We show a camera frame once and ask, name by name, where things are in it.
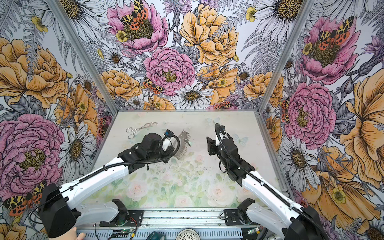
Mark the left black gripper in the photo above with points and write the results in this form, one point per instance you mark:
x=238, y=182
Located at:
x=168, y=152

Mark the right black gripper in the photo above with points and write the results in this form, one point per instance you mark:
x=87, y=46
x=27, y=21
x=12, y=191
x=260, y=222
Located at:
x=211, y=145

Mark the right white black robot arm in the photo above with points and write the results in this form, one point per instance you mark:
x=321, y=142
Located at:
x=284, y=217

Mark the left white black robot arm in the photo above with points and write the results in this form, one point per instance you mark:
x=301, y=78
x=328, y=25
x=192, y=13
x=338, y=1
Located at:
x=59, y=209

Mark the silver metal scissors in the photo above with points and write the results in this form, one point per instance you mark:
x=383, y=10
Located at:
x=132, y=132

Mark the dark teal device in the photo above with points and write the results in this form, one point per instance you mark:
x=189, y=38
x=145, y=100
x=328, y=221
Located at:
x=156, y=236

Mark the white patterned round object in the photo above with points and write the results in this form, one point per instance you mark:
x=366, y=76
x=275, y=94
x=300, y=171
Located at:
x=188, y=234

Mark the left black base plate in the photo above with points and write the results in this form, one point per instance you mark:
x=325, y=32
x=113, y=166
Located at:
x=130, y=218

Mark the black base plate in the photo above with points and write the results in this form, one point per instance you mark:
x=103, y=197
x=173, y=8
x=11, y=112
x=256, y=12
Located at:
x=130, y=218
x=232, y=218

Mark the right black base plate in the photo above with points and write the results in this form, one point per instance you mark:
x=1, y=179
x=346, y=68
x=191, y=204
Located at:
x=232, y=218

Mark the aluminium front rail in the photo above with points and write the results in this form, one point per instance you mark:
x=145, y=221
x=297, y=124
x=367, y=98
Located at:
x=209, y=224

